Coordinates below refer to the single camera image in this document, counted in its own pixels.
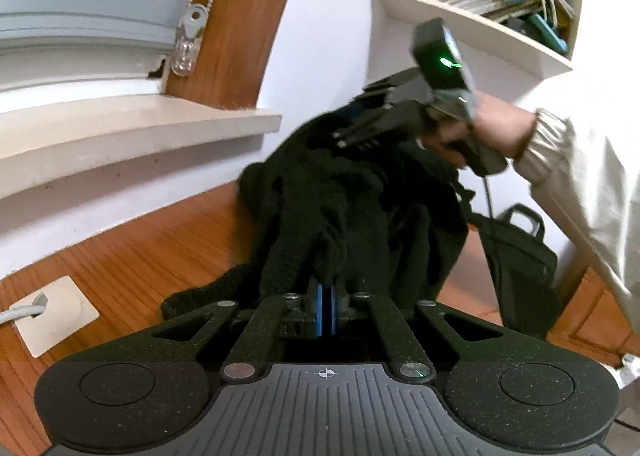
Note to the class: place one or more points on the black laptop bag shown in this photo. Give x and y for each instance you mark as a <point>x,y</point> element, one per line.
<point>525,281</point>

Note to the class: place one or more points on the black knit sweater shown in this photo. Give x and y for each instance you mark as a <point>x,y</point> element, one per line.
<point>340,206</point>

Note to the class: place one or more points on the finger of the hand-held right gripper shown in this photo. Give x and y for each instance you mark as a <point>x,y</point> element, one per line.
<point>395,89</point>
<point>385,129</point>

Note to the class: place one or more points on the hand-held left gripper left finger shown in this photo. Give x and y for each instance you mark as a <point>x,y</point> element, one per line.
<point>318,311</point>

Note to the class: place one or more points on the grey window blind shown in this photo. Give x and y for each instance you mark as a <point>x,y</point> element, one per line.
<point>75,1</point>

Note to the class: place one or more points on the wooden window frame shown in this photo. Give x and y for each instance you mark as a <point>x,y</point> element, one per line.
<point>235,36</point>

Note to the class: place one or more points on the person's right hand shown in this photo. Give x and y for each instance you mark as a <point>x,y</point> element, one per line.
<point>500,126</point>

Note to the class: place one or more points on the beige window sill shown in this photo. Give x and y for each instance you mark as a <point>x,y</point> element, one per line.
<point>125,131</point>

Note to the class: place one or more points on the white wall shelf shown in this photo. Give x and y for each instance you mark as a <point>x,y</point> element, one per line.
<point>450,16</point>

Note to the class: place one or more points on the teal plastic case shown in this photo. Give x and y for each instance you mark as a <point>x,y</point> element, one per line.
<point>547,34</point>

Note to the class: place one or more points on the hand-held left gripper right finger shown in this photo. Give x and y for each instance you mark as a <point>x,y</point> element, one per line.
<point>331,311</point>

